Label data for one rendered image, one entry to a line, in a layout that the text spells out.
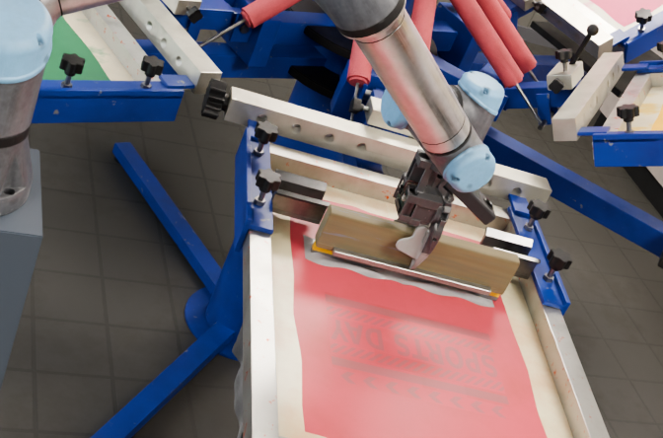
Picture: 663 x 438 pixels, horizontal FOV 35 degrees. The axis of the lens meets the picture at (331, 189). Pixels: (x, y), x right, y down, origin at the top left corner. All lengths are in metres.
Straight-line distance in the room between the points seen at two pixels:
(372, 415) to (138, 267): 1.74
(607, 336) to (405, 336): 2.26
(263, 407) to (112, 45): 1.00
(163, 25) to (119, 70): 0.13
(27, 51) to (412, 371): 0.83
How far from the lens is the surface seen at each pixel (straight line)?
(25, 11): 1.21
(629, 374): 3.84
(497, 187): 2.17
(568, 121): 2.25
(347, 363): 1.64
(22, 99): 1.20
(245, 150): 1.93
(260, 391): 1.47
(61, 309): 3.01
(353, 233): 1.79
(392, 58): 1.36
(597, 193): 2.58
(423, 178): 1.74
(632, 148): 2.22
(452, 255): 1.85
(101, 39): 2.25
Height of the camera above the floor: 1.96
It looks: 30 degrees down
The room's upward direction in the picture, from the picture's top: 24 degrees clockwise
